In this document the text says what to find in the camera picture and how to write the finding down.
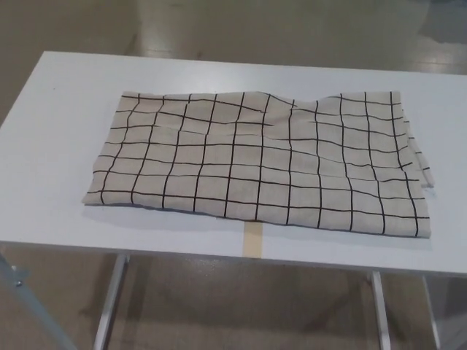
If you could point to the white towel with black checks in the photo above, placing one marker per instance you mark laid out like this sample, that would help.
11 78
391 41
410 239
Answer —
255 164

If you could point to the beige masking tape strip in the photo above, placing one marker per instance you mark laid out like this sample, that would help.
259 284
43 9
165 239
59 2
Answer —
252 240

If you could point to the slanted white table leg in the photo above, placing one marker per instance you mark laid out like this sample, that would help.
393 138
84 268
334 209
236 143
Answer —
109 306

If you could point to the grey metal frame bar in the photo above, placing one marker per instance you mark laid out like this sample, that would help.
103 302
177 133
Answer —
33 310

